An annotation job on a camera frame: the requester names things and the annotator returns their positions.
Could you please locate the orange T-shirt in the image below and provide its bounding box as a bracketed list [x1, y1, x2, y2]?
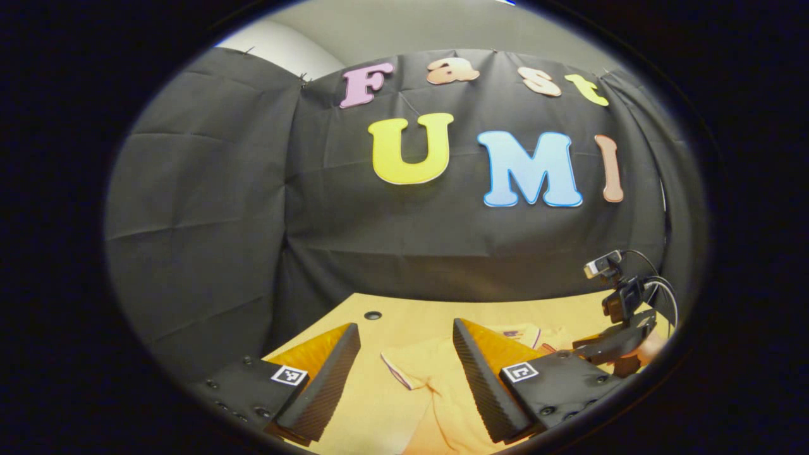
[379, 324, 623, 455]

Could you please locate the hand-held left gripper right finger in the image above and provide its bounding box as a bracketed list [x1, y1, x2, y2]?
[451, 317, 628, 445]

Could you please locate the gripper cable bundle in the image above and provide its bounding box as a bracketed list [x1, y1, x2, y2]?
[622, 248, 681, 333]

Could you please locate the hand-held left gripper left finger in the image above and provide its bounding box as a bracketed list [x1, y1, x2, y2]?
[188, 322, 362, 448]

